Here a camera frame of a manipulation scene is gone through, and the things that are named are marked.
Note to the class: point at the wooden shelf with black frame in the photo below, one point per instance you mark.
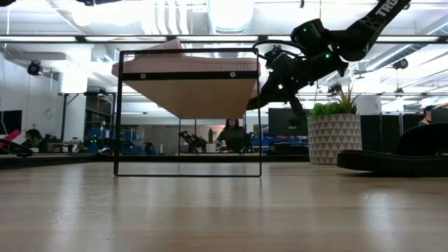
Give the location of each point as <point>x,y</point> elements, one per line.
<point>190,98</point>

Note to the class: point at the black slide sandal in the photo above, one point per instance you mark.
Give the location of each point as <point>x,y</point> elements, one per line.
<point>385,164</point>

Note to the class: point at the black overhead light beam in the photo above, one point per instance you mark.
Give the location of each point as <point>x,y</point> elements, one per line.
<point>80,38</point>

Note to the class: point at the pink slide sandal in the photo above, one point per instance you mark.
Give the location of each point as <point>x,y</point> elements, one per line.
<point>189,64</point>

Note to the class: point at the black monitor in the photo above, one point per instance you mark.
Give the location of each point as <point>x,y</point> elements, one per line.
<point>10,122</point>
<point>280,124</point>

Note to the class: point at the black aluminium table frame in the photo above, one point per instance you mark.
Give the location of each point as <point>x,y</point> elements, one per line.
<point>52,161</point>

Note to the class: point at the black background robot arm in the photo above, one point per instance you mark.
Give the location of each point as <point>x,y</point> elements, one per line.
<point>192,140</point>

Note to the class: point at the black ceiling-mounted camera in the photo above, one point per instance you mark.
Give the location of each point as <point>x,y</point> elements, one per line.
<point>34,68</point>
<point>400,64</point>
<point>334,89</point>

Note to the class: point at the white ventilation duct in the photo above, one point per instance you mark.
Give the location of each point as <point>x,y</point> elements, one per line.
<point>231,17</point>

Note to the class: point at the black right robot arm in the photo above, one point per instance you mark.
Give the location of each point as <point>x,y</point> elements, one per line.
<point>367,31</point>

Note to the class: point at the green succulent in patterned pot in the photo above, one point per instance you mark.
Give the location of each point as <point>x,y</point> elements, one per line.
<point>334,140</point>

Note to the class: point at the black cabinet row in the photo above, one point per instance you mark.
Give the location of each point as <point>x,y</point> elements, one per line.
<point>385,133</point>

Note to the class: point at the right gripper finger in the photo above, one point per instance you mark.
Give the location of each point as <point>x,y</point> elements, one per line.
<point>297,103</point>

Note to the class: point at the person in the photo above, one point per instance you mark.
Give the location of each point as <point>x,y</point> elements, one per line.
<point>35,140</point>
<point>232,138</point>
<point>427,117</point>

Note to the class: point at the white cup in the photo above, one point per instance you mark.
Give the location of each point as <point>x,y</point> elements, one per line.
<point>210,147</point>

